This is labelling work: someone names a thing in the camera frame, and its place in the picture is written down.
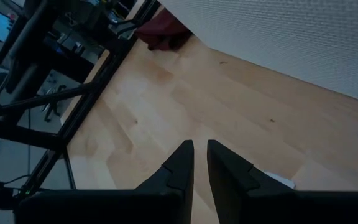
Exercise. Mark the black aluminium table frame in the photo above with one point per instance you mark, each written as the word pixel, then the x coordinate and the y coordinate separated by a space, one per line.
pixel 87 104

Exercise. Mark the maroon garment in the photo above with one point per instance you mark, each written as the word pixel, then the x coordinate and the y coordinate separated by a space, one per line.
pixel 163 31

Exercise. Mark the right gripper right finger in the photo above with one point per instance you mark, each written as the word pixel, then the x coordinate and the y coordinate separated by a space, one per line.
pixel 228 174

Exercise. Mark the white perforated plastic basket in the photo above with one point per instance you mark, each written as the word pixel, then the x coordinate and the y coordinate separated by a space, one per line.
pixel 291 37

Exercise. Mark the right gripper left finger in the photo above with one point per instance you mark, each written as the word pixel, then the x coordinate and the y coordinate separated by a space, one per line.
pixel 182 168

